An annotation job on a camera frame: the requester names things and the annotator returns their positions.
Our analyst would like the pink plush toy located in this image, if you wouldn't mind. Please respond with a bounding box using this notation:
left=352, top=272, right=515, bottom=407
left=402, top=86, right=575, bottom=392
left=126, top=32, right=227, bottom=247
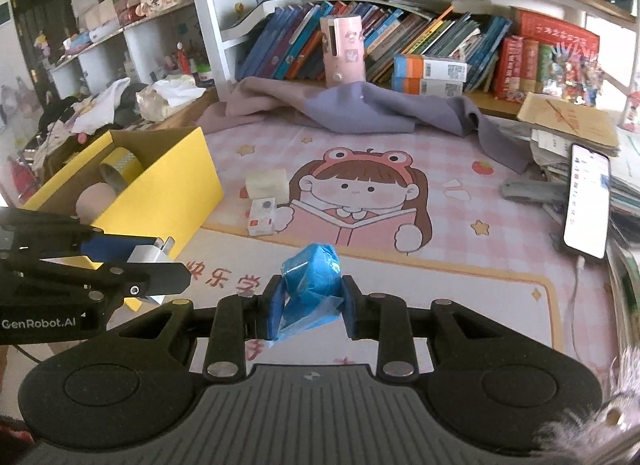
left=76, top=182, right=117, bottom=225

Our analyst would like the blue plastic bag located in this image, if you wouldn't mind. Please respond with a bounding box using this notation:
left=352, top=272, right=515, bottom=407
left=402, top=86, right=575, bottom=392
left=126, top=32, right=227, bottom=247
left=268, top=244, right=344, bottom=346

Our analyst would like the small white staple box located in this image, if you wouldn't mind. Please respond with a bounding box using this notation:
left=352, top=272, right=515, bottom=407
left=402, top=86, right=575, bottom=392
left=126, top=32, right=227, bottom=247
left=247, top=198, right=277, bottom=237

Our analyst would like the white crumpled bag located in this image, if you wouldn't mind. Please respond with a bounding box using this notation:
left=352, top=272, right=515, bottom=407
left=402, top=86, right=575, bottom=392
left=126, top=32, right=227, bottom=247
left=136, top=75, right=205, bottom=123

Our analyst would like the white charging cable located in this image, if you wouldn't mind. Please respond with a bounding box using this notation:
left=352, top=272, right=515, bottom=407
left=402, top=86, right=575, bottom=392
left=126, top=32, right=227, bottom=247
left=568, top=255, right=587, bottom=361

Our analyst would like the pink cartoon desk mat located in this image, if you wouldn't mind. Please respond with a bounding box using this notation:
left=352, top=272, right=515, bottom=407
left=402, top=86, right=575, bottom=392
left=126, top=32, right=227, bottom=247
left=106, top=116, right=622, bottom=381

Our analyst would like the orange white box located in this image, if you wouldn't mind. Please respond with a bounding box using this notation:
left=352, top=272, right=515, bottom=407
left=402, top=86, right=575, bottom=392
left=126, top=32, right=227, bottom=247
left=394, top=55, right=468, bottom=83
left=392, top=77, right=463, bottom=98

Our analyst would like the grey stapler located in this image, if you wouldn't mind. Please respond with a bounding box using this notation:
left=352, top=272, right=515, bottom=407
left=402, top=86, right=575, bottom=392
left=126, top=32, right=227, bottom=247
left=499, top=179, right=566, bottom=205

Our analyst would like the yellow tape roll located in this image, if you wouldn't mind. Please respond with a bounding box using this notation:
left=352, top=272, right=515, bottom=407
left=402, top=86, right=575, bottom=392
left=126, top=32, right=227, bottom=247
left=99, top=147, right=144, bottom=194

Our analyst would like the orange white box upper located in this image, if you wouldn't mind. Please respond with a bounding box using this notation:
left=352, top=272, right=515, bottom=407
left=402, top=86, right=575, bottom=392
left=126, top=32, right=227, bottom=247
left=394, top=55, right=468, bottom=83

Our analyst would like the white charger plug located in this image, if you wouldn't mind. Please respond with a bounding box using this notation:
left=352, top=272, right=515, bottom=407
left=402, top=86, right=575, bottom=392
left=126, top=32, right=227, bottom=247
left=125, top=237, right=175, bottom=311

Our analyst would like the purple grey cloth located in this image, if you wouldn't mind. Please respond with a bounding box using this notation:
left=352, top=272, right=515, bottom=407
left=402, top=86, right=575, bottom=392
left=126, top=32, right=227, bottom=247
left=196, top=77, right=533, bottom=174

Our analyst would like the smartphone with lit screen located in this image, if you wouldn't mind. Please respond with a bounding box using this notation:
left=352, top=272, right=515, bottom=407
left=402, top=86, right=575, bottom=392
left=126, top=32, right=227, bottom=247
left=562, top=144, right=611, bottom=260

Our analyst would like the beige eraser block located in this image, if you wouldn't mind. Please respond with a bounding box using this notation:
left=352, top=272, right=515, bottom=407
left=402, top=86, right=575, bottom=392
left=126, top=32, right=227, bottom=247
left=245, top=168, right=290, bottom=205

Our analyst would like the yellow cardboard box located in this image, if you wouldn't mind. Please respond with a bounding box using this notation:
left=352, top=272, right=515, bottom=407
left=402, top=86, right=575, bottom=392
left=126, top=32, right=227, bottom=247
left=23, top=127, right=224, bottom=260

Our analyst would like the pink cylindrical holder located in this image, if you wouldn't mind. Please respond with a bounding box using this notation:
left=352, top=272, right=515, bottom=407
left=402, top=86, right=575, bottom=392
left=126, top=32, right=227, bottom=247
left=320, top=14, right=366, bottom=87

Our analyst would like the brown paper envelope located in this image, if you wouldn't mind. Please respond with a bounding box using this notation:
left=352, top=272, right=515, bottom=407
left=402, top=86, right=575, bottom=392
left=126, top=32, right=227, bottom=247
left=516, top=92, right=620, bottom=152

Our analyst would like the red dictionary book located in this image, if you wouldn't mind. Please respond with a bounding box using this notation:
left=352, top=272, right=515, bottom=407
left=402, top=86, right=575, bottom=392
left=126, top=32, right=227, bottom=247
left=494, top=36, right=524, bottom=100

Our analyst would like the orange white box lower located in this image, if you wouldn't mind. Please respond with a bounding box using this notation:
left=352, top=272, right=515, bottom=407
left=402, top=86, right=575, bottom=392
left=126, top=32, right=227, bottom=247
left=392, top=77, right=463, bottom=98

